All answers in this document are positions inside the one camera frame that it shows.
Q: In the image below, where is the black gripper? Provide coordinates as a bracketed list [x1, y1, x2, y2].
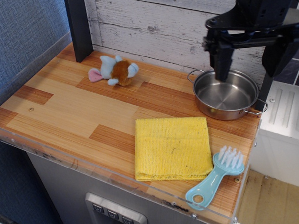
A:
[203, 0, 299, 82]

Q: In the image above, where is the stainless steel pot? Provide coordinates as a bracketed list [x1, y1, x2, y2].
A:
[187, 70, 268, 121]

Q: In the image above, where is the yellow folded cloth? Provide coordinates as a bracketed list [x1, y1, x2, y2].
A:
[134, 117, 214, 181]

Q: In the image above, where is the white ribbed cabinet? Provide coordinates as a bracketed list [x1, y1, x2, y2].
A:
[250, 81, 299, 187]

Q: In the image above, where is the light blue scrub brush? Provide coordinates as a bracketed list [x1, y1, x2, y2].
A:
[185, 146, 245, 211]

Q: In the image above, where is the blue brown plush elephant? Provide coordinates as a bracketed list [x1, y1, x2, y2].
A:
[88, 56, 139, 86]

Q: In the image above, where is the clear acrylic edge guard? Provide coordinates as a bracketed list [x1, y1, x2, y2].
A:
[0, 128, 249, 224]

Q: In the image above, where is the silver dispenser button panel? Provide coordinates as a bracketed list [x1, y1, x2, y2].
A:
[85, 192, 148, 224]

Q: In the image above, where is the right dark shelf post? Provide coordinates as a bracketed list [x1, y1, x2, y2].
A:
[249, 1, 299, 112]

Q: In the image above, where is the dark shelf post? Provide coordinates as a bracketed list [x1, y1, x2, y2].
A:
[249, 1, 299, 112]
[64, 0, 93, 62]

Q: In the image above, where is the left dark shelf post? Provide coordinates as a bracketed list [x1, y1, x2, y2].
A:
[64, 0, 93, 62]

